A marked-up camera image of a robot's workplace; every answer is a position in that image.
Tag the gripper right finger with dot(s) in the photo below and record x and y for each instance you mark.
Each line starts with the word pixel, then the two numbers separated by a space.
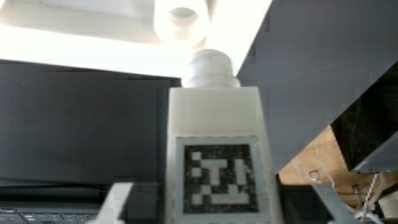
pixel 336 207

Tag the white square tabletop tray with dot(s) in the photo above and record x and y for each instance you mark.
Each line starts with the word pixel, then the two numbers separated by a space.
pixel 128 35

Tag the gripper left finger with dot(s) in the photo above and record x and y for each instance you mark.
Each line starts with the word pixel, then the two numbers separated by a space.
pixel 113 204

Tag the white L-shaped obstacle wall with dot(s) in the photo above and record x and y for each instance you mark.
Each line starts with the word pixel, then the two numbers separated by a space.
pixel 323 50

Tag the white leg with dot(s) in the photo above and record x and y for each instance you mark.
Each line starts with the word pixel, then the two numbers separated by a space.
pixel 220 185

